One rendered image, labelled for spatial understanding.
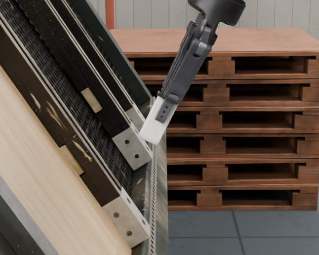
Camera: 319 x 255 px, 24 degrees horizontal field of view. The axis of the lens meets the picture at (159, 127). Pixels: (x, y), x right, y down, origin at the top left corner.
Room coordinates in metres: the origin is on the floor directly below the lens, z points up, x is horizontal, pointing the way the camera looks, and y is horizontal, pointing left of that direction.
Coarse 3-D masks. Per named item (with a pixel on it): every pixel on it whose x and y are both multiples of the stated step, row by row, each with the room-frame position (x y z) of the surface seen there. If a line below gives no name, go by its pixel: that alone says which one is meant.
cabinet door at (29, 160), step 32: (0, 96) 1.47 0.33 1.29; (0, 128) 1.35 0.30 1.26; (32, 128) 1.52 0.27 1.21; (0, 160) 1.25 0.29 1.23; (32, 160) 1.39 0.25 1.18; (64, 160) 1.56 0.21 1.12; (32, 192) 1.29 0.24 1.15; (64, 192) 1.44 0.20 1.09; (64, 224) 1.32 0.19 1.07; (96, 224) 1.49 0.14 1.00
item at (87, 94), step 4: (88, 88) 2.15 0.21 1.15; (84, 92) 2.15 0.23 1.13; (88, 92) 2.15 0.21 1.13; (84, 96) 2.15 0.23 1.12; (88, 96) 2.15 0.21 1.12; (92, 96) 2.15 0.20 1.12; (88, 100) 2.15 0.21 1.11; (92, 100) 2.15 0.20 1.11; (96, 100) 2.15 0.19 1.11; (92, 104) 2.15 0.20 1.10; (96, 104) 2.15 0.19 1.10; (100, 104) 2.15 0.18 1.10; (92, 108) 2.15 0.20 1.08; (96, 108) 2.15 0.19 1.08; (100, 108) 2.15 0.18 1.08; (96, 112) 2.15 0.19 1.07
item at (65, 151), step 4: (64, 144) 1.59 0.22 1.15; (60, 148) 1.59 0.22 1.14; (64, 148) 1.59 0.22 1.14; (64, 152) 1.59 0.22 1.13; (68, 152) 1.59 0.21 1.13; (68, 156) 1.59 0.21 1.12; (72, 156) 1.59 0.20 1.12; (68, 160) 1.59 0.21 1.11; (72, 160) 1.59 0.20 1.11; (72, 164) 1.59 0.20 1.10; (76, 164) 1.59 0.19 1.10; (76, 168) 1.59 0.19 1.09; (80, 168) 1.59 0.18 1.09; (76, 172) 1.59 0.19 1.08; (80, 172) 1.59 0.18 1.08; (84, 172) 1.59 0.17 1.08
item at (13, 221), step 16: (0, 176) 1.14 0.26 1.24; (0, 192) 1.10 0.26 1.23; (0, 208) 1.10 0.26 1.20; (16, 208) 1.12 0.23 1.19; (0, 224) 1.10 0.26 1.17; (16, 224) 1.10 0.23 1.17; (32, 224) 1.13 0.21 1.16; (16, 240) 1.10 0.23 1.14; (32, 240) 1.10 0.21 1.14; (48, 240) 1.15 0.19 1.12
